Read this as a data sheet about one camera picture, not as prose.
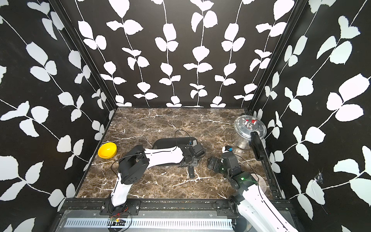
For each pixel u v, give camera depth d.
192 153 0.66
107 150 0.93
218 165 0.70
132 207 0.73
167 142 1.00
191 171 0.85
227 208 0.72
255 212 0.57
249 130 0.90
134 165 0.50
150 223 0.70
